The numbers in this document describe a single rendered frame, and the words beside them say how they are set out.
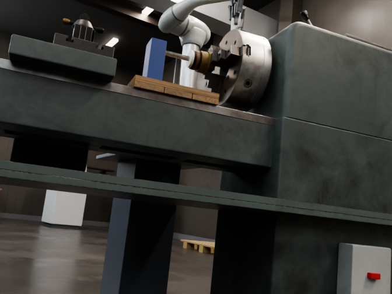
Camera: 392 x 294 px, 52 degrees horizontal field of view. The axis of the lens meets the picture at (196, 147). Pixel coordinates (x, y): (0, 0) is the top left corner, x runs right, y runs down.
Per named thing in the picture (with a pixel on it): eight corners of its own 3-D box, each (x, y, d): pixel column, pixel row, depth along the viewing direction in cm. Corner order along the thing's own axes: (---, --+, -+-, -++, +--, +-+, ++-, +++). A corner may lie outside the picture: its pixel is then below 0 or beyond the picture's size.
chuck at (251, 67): (222, 114, 180) (232, 45, 183) (258, 105, 151) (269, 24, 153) (204, 110, 177) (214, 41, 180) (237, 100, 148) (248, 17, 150)
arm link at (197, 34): (160, 142, 228) (191, 149, 241) (177, 139, 215) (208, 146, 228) (173, 18, 244) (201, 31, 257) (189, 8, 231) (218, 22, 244)
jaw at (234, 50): (234, 60, 163) (249, 45, 152) (234, 71, 161) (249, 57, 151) (209, 53, 159) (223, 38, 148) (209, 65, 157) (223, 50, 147)
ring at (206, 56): (209, 58, 167) (188, 52, 164) (219, 50, 158) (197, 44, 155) (207, 79, 165) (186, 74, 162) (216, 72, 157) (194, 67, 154)
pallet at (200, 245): (279, 261, 572) (279, 252, 575) (227, 258, 527) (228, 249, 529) (223, 249, 688) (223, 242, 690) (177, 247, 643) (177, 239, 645)
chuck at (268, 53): (229, 115, 181) (238, 48, 184) (266, 107, 152) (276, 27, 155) (223, 114, 180) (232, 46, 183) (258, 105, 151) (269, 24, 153)
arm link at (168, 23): (171, -1, 224) (191, 8, 232) (153, 14, 238) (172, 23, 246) (170, 19, 220) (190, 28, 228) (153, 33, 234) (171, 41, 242)
